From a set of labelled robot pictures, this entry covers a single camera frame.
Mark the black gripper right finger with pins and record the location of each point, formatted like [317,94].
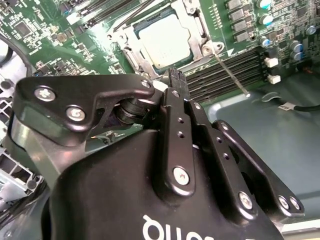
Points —
[225,162]

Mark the metal locking lever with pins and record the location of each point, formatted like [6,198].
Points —
[131,16]
[232,75]

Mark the silver CPU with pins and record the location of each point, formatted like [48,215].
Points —
[165,40]

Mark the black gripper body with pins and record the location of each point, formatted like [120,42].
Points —
[112,200]

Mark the metal socket cover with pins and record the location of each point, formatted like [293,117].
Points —
[190,35]

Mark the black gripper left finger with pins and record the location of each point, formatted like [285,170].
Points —
[50,112]

